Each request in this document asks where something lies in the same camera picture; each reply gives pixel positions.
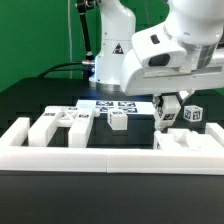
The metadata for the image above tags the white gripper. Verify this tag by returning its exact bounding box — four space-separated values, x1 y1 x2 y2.
120 49 224 109

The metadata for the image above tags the white chair seat part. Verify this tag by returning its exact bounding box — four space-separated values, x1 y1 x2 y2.
153 128 218 151

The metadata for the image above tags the small tagged nut cube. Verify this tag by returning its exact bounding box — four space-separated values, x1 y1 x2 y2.
183 105 203 122

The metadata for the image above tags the white tag sheet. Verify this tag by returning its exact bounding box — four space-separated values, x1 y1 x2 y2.
76 100 155 115

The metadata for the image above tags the white U-shaped fence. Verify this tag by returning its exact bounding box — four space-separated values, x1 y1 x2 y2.
0 118 224 175

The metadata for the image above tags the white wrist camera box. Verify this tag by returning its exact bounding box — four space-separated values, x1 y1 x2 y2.
132 23 187 67

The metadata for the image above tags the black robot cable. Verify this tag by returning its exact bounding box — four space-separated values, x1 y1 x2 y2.
36 0 98 80

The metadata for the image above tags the white chair back frame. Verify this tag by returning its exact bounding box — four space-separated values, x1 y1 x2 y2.
28 106 100 148

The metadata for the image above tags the thin white cable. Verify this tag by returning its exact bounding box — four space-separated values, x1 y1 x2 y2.
67 0 74 80

